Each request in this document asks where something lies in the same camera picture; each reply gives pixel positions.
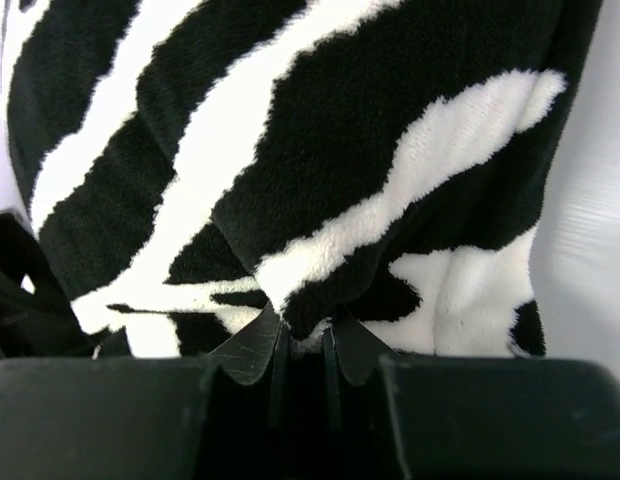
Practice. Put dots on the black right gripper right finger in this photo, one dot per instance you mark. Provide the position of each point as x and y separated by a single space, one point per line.
351 354

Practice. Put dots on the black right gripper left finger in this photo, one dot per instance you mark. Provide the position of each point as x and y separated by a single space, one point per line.
258 355

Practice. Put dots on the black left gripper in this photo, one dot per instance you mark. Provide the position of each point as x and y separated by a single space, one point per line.
20 290

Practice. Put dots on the zebra and grey plush pillowcase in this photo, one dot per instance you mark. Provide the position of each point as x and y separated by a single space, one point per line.
186 164

